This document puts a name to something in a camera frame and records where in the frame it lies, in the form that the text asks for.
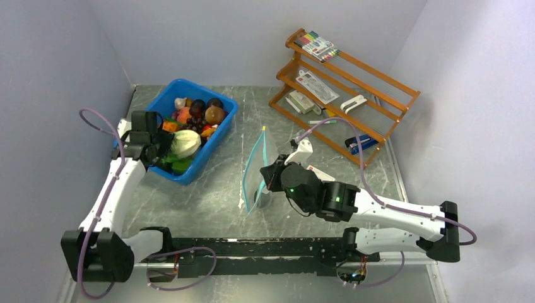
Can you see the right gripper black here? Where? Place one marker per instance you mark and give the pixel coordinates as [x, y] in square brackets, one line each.
[271, 173]

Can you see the clear zip top bag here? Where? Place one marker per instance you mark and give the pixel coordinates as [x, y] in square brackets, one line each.
[263, 153]

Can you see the green napa cabbage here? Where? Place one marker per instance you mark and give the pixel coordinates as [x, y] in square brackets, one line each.
[184, 146]

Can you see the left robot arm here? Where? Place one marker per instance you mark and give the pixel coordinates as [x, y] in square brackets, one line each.
[96, 251]

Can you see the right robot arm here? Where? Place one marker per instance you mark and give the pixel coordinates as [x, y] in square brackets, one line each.
[404, 227]

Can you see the green capped white marker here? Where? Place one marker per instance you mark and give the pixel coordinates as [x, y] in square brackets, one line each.
[314, 122]

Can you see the orange yellow corn piece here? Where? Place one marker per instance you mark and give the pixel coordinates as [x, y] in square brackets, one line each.
[208, 132]

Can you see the green white box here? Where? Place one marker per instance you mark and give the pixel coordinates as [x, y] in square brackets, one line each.
[300, 102]

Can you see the dark plum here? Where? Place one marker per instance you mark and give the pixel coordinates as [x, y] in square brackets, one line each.
[215, 102]

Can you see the purple grapes bunch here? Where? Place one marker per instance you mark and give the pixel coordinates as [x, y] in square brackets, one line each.
[196, 124]

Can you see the dark mangosteen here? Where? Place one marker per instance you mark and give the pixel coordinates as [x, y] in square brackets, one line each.
[197, 108]

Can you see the packaged item in blister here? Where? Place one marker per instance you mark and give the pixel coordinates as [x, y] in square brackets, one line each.
[316, 86]

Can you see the pink peach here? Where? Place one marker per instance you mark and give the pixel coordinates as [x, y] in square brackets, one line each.
[184, 115]

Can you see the orange wooden shelf rack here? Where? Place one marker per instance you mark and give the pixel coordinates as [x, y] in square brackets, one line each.
[388, 100]

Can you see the white stapler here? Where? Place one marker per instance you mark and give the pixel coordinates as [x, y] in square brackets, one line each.
[353, 103]

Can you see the orange carrot flower toy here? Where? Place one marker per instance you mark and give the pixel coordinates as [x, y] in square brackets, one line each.
[170, 126]

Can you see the garlic bulb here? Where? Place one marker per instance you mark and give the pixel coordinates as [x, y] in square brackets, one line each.
[180, 103]

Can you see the blue plastic bin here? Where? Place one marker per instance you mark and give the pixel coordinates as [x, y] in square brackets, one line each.
[209, 125]

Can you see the pack of coloured markers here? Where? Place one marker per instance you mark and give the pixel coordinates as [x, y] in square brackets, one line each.
[318, 47]

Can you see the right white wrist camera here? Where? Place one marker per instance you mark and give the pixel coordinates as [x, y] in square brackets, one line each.
[302, 150]

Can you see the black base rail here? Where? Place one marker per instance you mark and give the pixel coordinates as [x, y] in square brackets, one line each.
[321, 256]

